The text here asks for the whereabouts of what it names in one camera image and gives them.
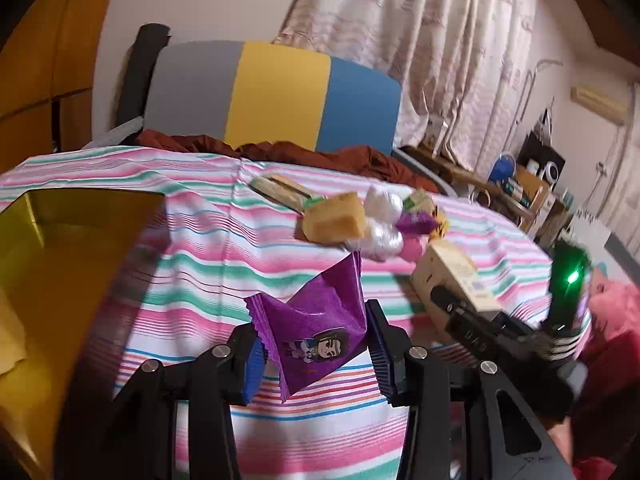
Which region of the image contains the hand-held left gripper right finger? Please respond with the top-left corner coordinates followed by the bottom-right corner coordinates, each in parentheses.
top-left (365, 300), bottom-right (576, 480)

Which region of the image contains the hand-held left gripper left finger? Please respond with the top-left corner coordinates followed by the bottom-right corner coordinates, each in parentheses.
top-left (100, 326), bottom-right (271, 480)

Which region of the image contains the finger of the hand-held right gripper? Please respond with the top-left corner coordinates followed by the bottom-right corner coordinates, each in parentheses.
top-left (430, 284), bottom-right (505, 362)

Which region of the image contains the cream carton box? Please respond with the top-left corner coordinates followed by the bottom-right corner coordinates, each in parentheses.
top-left (410, 239), bottom-right (503, 322)

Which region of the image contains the purple cartoon snack packet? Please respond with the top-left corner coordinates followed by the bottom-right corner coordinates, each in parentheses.
top-left (244, 250), bottom-right (369, 406)

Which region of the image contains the pink snack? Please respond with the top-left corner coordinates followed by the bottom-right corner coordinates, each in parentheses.
top-left (400, 237), bottom-right (429, 264)

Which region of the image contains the small purple snack packet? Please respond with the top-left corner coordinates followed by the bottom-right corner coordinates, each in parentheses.
top-left (395, 210), bottom-right (438, 237)

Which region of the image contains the clear plastic bundle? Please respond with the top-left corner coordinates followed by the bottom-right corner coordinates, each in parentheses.
top-left (345, 220), bottom-right (405, 262)

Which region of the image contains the small clear plastic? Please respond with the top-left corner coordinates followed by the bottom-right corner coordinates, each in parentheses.
top-left (364, 186), bottom-right (405, 223)

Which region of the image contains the yellow sponge block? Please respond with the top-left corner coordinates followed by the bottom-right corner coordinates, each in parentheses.
top-left (302, 191), bottom-right (369, 244)

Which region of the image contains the gold tin box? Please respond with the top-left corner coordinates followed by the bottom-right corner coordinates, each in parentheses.
top-left (0, 190), bottom-right (168, 480)

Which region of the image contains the pink blanket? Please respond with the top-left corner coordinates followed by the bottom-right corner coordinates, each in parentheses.
top-left (589, 279), bottom-right (640, 356)

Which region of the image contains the striped tablecloth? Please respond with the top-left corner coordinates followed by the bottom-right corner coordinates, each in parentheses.
top-left (0, 145), bottom-right (593, 480)

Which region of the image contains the red cloth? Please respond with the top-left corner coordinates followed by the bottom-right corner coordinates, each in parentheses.
top-left (570, 330), bottom-right (640, 480)

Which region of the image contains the small yellow packet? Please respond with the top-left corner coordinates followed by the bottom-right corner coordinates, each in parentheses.
top-left (430, 207), bottom-right (451, 237)

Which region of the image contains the small green box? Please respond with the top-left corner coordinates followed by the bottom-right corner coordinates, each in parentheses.
top-left (404, 189), bottom-right (436, 214)

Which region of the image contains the tan wrapped snack bar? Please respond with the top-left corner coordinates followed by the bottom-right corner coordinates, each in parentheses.
top-left (248, 174), bottom-right (326, 213)

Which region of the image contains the brown cloth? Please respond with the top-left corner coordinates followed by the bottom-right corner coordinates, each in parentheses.
top-left (135, 129), bottom-right (442, 194)

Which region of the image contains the beige air conditioner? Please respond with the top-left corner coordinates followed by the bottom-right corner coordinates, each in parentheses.
top-left (571, 86), bottom-right (629, 124)

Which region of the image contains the white metal pipe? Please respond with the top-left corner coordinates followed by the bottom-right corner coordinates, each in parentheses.
top-left (516, 59), bottom-right (564, 137)

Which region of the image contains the grey yellow blue chair back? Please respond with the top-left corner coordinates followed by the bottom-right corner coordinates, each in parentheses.
top-left (145, 40), bottom-right (403, 157)

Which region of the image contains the patterned pink curtain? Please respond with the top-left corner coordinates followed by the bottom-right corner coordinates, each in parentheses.
top-left (272, 0), bottom-right (539, 182)

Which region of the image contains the wooden wardrobe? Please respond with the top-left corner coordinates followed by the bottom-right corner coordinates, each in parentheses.
top-left (0, 0), bottom-right (124, 171)

